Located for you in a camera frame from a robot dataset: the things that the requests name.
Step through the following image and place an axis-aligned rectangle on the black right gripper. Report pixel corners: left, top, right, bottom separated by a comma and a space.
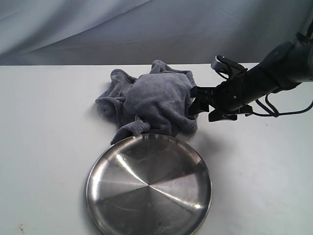
188, 64, 252, 122

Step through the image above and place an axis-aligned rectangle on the grey fleece towel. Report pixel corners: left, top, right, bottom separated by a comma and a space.
95, 60, 198, 144

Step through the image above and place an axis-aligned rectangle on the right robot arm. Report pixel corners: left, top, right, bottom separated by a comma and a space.
188, 33, 313, 122

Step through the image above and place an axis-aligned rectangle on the round stainless steel plate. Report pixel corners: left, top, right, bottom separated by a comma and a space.
85, 134, 212, 235

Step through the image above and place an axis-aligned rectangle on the grey backdrop curtain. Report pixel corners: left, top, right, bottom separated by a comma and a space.
0, 0, 313, 65

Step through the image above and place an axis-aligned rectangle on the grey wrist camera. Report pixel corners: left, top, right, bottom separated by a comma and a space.
211, 55, 231, 74

